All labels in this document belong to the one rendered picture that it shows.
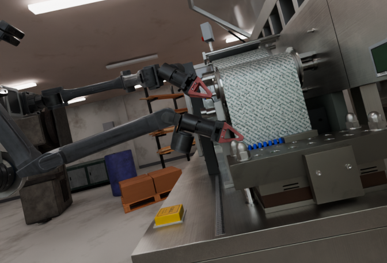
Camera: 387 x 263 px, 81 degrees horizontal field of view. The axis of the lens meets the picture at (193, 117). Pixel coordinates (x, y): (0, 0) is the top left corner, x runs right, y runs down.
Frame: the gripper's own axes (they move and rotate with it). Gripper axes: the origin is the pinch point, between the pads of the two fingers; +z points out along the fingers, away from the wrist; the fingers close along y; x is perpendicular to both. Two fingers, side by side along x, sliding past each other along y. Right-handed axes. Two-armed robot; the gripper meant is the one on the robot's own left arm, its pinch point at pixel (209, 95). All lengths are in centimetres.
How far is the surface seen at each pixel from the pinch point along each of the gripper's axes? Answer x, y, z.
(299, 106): 9.5, 4.2, 27.1
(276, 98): 8.3, 4.6, 19.6
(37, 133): -179, -353, -324
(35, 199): -290, -354, -252
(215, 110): -3.2, -2.7, 4.1
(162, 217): -37.7, 15.1, 7.5
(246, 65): 13.5, 4.3, 6.3
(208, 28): 42, -47, -27
